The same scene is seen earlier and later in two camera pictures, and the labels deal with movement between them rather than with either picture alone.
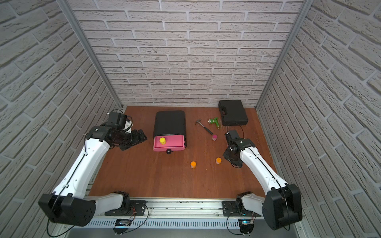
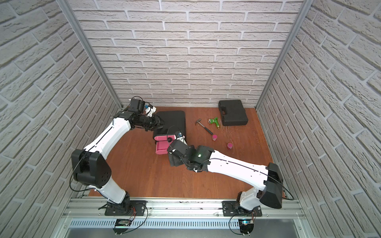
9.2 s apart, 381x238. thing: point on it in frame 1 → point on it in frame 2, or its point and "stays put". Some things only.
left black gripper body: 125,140 → 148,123
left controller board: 121,222 stays put
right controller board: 246,226 stays put
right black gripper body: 227,155 → 175,162
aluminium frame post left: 90,52 stays put
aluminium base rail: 182,208 stays put
